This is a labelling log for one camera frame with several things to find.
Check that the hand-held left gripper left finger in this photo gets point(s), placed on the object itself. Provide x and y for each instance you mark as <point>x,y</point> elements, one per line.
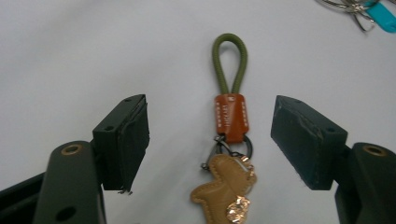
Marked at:
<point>118,146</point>

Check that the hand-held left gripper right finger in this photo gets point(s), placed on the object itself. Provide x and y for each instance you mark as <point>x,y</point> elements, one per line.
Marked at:
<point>311,146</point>

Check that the blue tag keyring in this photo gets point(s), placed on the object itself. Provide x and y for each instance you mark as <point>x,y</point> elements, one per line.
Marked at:
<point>378,14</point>

